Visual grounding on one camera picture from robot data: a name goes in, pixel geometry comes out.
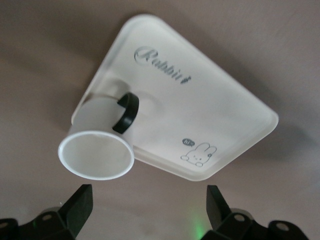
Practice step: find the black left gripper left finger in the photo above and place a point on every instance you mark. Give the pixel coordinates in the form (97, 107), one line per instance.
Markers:
(77, 210)

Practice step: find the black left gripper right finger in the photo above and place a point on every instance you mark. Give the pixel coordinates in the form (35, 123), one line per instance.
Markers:
(220, 212)

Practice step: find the cream rabbit print tray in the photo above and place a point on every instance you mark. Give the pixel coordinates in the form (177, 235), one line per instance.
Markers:
(200, 100)

